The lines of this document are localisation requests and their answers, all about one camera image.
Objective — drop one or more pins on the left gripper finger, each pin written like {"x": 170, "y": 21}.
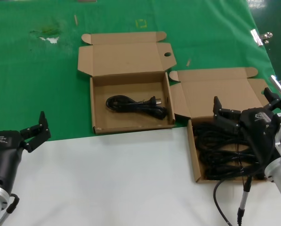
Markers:
{"x": 42, "y": 130}

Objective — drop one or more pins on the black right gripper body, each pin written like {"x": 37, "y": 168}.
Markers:
{"x": 260, "y": 131}

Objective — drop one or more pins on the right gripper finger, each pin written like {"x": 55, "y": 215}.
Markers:
{"x": 278, "y": 103}
{"x": 227, "y": 117}

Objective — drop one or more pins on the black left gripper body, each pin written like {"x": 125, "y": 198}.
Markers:
{"x": 3, "y": 160}

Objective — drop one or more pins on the open brown cardboard box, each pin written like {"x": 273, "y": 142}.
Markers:
{"x": 121, "y": 54}
{"x": 213, "y": 89}

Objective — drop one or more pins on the silver binder clip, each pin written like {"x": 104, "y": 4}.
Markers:
{"x": 256, "y": 37}
{"x": 278, "y": 84}

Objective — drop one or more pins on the green table cloth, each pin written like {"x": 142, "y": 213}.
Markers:
{"x": 36, "y": 82}

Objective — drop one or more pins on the short wooden piece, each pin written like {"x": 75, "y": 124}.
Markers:
{"x": 188, "y": 62}

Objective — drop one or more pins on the long thin wooden stick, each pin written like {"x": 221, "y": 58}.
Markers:
{"x": 76, "y": 20}

